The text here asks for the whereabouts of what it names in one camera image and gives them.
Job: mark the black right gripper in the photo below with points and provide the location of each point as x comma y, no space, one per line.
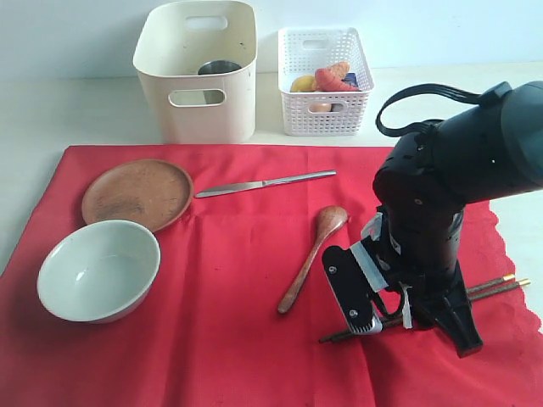
417,252

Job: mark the dark wooden chopstick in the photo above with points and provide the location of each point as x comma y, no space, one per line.
488,287
500,291

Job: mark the brown egg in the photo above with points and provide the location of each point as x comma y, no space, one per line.
321,108

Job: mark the blue white milk carton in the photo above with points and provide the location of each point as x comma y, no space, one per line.
351,80

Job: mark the stainless steel table knife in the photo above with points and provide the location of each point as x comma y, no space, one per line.
250,185

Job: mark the red sausage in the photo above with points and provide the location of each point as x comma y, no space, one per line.
327,81

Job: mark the yellow lemon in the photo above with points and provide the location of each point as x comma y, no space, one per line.
305,83

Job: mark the stainless steel cup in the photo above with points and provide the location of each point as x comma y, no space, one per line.
216,67

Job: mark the pale green ceramic bowl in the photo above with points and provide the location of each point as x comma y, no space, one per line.
99,273

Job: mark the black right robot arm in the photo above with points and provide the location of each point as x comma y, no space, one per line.
436,169

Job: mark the brown wooden spoon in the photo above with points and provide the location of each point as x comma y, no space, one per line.
328,220

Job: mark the red tablecloth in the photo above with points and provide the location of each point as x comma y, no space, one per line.
208,333

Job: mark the white perforated plastic basket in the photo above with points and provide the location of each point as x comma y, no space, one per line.
302,51

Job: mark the brown wooden plate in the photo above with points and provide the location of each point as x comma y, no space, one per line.
151,192

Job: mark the cream plastic tub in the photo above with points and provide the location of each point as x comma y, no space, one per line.
175,41

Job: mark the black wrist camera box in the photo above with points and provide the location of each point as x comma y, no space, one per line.
356,281

